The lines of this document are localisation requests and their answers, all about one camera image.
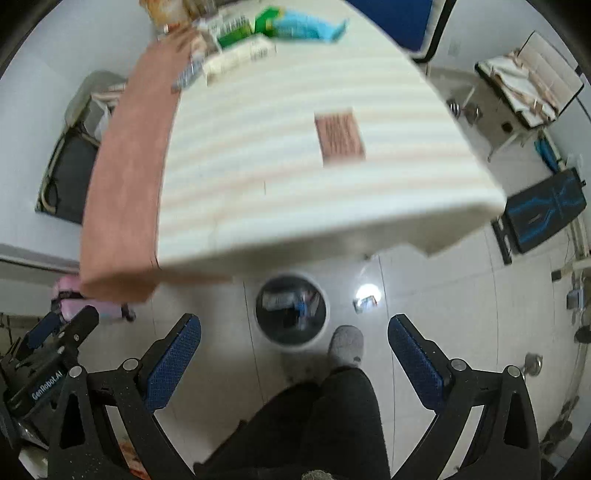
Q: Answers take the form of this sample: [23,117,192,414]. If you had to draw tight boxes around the blue white small box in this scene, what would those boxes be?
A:
[353,295,380,314]

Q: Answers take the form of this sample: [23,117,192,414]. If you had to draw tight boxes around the green blue plastic bag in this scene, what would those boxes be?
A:
[253,6,348,43]

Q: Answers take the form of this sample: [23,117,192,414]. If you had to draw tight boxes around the white round trash bin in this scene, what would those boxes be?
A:
[253,273,329,352]

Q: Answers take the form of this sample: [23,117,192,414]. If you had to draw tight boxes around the grey slipper right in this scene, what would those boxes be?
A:
[328,325,365,370]

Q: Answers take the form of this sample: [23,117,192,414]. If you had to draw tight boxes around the pink suitcase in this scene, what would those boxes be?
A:
[51,275,136,322]

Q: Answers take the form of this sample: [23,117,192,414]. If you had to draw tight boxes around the person's black trouser legs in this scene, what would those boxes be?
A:
[193,367,391,479]

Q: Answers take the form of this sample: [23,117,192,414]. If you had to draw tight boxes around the pink brown table cloth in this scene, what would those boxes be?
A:
[79,24,229,303]

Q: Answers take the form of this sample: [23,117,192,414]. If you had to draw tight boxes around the black blue patterned panel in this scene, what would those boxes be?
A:
[491,168,587,265]

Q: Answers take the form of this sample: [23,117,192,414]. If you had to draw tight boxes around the white striped table cloth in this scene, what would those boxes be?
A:
[156,1,506,276]

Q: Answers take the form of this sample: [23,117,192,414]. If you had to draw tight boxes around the brown printed card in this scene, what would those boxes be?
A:
[315,110,366,167]

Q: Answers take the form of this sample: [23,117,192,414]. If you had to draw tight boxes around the silver blister pill pack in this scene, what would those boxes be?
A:
[171,59,204,93]

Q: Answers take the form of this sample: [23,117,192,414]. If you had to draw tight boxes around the beige chair with bags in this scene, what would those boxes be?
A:
[475,31,583,129]

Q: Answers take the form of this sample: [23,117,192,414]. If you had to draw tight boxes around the cream long carton box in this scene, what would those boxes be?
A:
[202,35,276,84]

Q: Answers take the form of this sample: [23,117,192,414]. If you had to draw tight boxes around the blue backed chair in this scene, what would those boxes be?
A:
[349,0,456,64]

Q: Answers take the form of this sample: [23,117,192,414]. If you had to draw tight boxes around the green white medicine box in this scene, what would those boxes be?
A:
[206,15,253,49]

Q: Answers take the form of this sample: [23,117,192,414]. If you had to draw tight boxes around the orange snack bag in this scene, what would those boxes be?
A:
[139,0,190,28]

